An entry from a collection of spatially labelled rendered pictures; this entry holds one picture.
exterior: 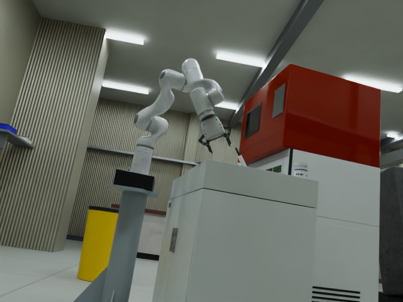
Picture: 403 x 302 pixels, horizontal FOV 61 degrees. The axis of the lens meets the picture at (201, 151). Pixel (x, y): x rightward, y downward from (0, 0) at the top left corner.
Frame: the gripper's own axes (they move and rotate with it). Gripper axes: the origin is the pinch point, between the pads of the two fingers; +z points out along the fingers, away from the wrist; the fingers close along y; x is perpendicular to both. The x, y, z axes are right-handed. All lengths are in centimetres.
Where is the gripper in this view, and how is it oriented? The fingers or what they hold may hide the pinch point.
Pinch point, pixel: (220, 147)
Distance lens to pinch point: 162.4
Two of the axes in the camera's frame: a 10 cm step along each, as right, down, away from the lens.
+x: -1.1, -2.3, -9.7
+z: 3.6, 9.0, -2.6
